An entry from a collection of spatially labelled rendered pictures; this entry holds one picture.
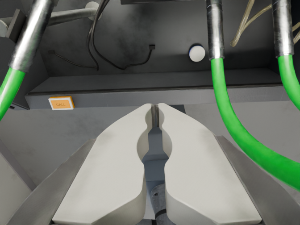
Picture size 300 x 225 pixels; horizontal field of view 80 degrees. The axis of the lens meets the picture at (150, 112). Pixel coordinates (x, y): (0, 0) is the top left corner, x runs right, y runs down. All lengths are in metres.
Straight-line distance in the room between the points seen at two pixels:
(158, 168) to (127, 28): 0.50
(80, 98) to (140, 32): 0.22
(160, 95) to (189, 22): 0.20
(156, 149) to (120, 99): 0.38
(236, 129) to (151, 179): 0.55
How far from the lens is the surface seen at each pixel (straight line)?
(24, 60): 0.22
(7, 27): 0.23
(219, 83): 0.22
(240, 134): 0.17
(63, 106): 0.47
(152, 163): 0.75
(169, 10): 0.49
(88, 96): 0.45
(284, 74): 0.26
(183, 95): 0.42
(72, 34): 0.54
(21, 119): 2.01
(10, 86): 0.22
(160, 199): 0.69
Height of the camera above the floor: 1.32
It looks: 58 degrees down
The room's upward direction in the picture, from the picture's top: 177 degrees counter-clockwise
